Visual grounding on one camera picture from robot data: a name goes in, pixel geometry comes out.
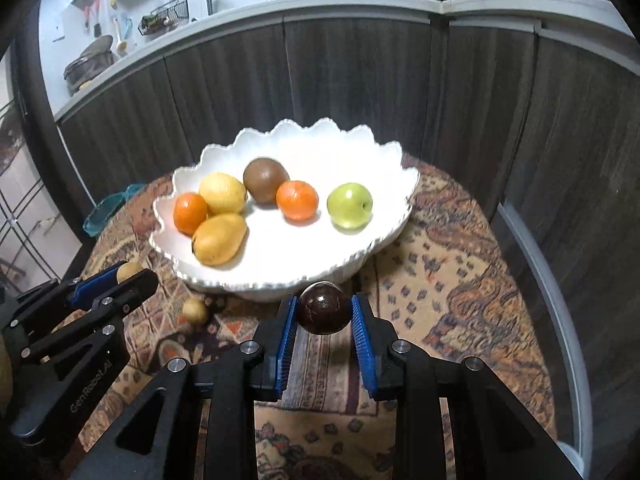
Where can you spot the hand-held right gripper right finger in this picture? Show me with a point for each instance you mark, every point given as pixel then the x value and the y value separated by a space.
pixel 362 345

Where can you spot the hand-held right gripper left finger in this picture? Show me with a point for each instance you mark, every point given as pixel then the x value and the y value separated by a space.
pixel 286 345

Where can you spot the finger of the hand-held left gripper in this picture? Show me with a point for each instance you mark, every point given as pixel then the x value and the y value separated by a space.
pixel 95 282
pixel 132 290

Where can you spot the small tan round fruit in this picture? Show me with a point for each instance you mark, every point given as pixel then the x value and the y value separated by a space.
pixel 195 311
pixel 129 271

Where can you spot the dark purple passion fruit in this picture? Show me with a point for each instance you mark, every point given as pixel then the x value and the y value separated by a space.
pixel 322 310

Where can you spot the orange tangerine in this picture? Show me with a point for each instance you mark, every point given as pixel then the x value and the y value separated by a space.
pixel 190 212
pixel 297 200

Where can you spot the yellow mango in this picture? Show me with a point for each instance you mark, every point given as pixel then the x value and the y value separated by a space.
pixel 220 240

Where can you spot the white scalloped bowl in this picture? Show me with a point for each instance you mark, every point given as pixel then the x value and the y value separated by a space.
pixel 310 240

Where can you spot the yellow lemon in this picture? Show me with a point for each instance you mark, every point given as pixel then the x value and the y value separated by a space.
pixel 222 192

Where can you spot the green apple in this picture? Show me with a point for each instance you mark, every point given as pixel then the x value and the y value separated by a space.
pixel 350 205

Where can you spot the brown kiwi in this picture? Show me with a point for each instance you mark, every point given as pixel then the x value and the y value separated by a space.
pixel 265 180

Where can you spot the teal basket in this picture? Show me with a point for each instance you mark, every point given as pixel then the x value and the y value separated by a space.
pixel 107 212

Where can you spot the patterned tablecloth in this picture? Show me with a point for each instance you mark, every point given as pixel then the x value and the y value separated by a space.
pixel 450 285

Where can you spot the metal pot with sieve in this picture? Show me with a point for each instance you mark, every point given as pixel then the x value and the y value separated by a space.
pixel 87 67

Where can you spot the white dish brush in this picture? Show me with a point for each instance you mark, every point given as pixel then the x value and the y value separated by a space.
pixel 121 47

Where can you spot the dark wood kitchen counter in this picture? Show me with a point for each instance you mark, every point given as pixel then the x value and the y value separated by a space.
pixel 350 75

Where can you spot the white wall socket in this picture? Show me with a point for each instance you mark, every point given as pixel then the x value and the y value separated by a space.
pixel 58 27

